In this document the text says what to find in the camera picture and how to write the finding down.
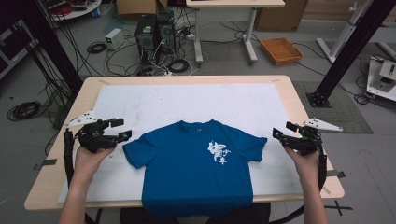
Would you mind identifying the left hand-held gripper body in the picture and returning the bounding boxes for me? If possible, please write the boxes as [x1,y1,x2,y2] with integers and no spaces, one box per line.
[64,108,123,154]

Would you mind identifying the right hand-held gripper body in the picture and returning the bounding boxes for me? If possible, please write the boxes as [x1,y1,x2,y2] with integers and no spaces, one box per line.
[280,117,344,157]

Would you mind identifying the blue t-shirt with white print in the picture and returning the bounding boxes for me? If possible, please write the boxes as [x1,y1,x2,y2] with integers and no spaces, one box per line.
[122,119,268,218]

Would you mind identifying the person's left hand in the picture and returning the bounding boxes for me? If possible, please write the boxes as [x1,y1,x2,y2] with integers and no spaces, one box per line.
[74,145,116,189]

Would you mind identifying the person's right hand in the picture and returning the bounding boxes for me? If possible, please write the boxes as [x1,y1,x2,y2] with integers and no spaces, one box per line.
[282,146,321,188]

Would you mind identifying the light wooden table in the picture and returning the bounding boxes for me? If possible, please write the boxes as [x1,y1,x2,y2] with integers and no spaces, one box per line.
[24,74,346,211]

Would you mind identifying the grey floor mat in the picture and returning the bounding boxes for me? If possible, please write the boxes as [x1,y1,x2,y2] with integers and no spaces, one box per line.
[291,80,374,135]

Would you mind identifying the white table mat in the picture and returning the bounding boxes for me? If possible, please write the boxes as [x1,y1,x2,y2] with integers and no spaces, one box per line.
[57,82,304,204]

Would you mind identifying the orange shallow tray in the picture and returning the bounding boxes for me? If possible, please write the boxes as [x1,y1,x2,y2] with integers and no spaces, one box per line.
[259,36,304,66]

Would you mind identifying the small white power box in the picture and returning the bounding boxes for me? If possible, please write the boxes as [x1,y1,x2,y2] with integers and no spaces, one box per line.
[104,28,125,51]

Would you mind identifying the black computer tower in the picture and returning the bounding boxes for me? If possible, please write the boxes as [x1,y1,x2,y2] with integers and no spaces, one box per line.
[134,14,159,64]
[156,10,177,56]

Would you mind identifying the person's dark trousers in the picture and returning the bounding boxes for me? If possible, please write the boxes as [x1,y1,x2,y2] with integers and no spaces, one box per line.
[119,203,273,224]

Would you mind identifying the white device on board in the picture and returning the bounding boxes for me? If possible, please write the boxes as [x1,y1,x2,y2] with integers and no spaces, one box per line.
[366,55,396,103]

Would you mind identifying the white metal stand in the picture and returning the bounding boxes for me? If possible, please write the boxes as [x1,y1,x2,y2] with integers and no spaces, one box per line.
[316,0,396,64]

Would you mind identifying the cardboard box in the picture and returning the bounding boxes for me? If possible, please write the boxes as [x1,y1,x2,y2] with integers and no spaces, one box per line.
[254,0,310,33]
[116,0,169,17]

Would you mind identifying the round white table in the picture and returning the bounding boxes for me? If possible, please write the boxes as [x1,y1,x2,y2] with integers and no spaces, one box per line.
[39,0,103,22]

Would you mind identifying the white desk with metal legs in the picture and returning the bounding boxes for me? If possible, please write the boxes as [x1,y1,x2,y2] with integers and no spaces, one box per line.
[185,0,287,65]

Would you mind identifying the left hand-held gripper black cable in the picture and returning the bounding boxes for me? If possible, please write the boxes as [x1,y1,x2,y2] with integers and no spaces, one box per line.
[63,128,77,188]

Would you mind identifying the hand-held gripper black cable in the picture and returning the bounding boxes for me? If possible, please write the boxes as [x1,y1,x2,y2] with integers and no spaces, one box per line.
[270,136,329,224]
[63,128,77,188]

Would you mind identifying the right hand-held gripper black cable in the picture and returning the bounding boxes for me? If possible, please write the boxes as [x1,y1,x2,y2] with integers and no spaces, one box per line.
[270,136,329,224]

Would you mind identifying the coiled black cable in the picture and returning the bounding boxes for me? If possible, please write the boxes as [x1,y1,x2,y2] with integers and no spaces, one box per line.
[86,41,108,55]
[167,58,191,75]
[6,100,42,122]

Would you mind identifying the black metal frame post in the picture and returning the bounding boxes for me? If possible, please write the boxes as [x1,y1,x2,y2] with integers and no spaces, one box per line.
[17,0,84,94]
[305,0,396,109]

